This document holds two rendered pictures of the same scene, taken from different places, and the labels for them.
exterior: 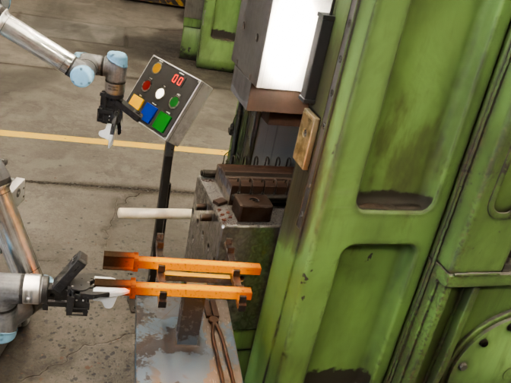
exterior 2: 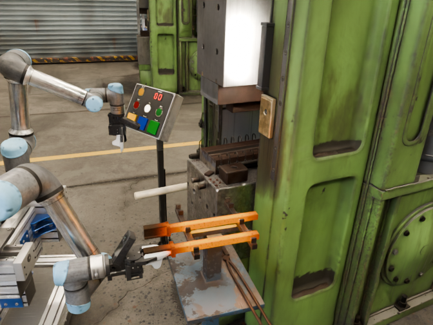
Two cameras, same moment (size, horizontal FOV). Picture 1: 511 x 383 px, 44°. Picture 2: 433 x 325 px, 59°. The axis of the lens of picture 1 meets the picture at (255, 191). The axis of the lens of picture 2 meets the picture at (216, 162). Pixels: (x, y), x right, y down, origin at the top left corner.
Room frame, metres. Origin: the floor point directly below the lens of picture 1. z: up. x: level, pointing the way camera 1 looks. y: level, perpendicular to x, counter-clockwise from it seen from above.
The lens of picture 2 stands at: (0.27, 0.18, 1.78)
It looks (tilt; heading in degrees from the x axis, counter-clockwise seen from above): 25 degrees down; 356
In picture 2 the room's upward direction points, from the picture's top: 2 degrees clockwise
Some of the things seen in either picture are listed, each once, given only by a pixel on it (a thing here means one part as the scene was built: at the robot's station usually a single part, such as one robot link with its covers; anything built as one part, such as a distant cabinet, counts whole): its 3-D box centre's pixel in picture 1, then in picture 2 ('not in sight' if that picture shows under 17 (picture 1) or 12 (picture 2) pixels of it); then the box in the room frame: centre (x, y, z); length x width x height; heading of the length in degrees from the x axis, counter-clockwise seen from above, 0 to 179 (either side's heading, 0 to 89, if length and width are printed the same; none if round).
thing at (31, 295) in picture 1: (33, 289); (98, 267); (1.26, 0.49, 0.94); 0.08 x 0.05 x 0.08; 15
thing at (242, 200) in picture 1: (252, 207); (233, 173); (1.92, 0.00, 0.95); 0.12 x 0.08 x 0.06; 113
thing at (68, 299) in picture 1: (67, 292); (124, 264); (1.28, 0.41, 0.93); 0.12 x 0.08 x 0.09; 105
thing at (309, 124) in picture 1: (306, 139); (267, 116); (1.82, -0.12, 1.27); 0.09 x 0.02 x 0.17; 23
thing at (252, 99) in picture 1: (296, 91); (247, 86); (2.14, -0.07, 1.32); 0.42 x 0.20 x 0.10; 113
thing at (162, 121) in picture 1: (162, 122); (153, 128); (2.38, 0.43, 1.01); 0.07 x 0.05 x 0.07; 48
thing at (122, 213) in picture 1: (169, 213); (169, 189); (2.34, 0.34, 0.62); 0.44 x 0.05 x 0.05; 113
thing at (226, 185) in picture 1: (277, 182); (243, 153); (2.14, -0.07, 0.96); 0.42 x 0.20 x 0.09; 113
